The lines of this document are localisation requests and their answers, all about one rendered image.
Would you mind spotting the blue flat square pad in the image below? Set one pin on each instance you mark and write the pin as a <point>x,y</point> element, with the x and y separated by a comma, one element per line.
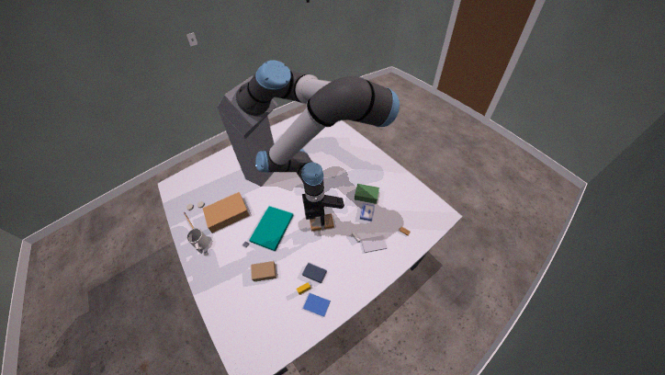
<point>316,304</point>

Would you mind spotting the small yellow block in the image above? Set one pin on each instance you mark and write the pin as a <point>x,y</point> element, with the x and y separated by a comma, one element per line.
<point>303,288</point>

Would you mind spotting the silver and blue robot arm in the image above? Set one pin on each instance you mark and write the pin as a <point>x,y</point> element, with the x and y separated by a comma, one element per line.
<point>350,97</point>

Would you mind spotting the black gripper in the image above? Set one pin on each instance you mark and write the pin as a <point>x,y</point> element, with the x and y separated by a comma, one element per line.
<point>311,209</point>

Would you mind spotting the grey mug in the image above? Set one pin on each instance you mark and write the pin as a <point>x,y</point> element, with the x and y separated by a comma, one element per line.
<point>196,237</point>

